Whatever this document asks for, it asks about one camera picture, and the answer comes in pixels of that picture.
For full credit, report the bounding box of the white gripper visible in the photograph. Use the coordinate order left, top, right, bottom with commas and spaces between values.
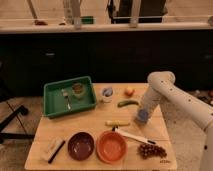
136, 101, 158, 124

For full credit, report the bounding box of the blue sponge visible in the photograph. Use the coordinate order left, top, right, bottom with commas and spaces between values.
137, 109, 149, 122

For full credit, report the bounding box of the purple bowl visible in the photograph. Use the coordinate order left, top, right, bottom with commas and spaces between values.
68, 132, 94, 161

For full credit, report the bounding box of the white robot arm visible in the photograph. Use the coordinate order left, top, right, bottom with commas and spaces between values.
136, 71, 213, 171

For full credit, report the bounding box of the orange bowl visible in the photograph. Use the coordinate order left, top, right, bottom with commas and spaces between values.
96, 131, 127, 164

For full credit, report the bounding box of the green cucumber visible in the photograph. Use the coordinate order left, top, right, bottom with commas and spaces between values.
117, 100, 139, 108

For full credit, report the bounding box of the orange fruit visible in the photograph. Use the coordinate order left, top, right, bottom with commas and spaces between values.
124, 87, 135, 97

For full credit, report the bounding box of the white cup with blue item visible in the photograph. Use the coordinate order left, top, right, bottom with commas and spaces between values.
101, 87, 113, 103

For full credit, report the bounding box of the bunch of purple grapes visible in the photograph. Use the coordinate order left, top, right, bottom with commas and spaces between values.
138, 143, 167, 159

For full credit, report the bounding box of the glass jar in tray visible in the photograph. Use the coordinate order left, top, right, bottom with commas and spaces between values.
72, 83, 85, 99

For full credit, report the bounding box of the small utensil in tray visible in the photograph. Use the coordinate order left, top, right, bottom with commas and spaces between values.
61, 89, 71, 110

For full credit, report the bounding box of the green plastic tray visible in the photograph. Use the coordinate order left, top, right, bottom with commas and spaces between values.
43, 76, 97, 118

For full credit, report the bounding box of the black chair base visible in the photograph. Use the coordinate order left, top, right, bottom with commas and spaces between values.
0, 102, 34, 144

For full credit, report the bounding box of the white handled knife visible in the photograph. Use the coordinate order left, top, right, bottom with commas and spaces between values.
112, 127, 156, 145

